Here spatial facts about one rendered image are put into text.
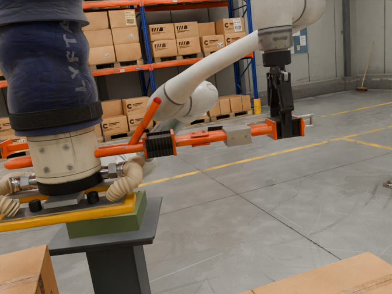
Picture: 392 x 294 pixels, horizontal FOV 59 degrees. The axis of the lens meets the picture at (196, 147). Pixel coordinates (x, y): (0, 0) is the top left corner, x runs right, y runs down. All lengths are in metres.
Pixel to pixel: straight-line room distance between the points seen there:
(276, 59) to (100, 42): 7.40
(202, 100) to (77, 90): 0.62
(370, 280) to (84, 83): 1.31
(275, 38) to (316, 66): 11.32
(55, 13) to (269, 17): 0.51
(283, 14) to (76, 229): 1.29
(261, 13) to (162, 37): 7.61
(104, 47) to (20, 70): 7.36
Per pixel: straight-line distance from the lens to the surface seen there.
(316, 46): 12.27
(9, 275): 1.18
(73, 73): 0.89
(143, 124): 0.94
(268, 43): 0.95
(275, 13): 0.95
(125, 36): 8.32
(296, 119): 0.98
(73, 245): 1.71
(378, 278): 1.67
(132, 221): 1.68
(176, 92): 1.21
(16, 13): 0.88
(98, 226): 1.72
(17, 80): 0.90
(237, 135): 0.95
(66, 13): 0.90
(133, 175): 0.88
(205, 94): 1.39
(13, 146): 1.31
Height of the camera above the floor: 1.47
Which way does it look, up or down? 13 degrees down
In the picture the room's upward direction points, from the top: 7 degrees counter-clockwise
